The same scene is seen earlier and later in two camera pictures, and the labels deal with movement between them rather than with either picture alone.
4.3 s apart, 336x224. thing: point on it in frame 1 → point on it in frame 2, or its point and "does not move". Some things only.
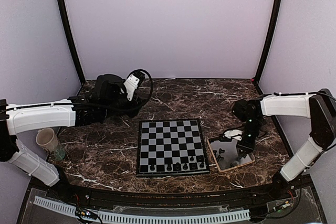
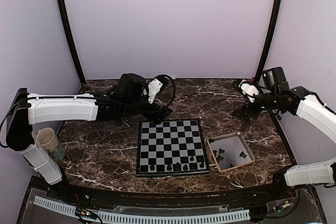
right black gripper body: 253,127 → 270,102
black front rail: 140,199 does not move
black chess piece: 200,158 does not move
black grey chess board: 170,147 does not move
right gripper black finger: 241,153 → 247,112
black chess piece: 169,168 does not move
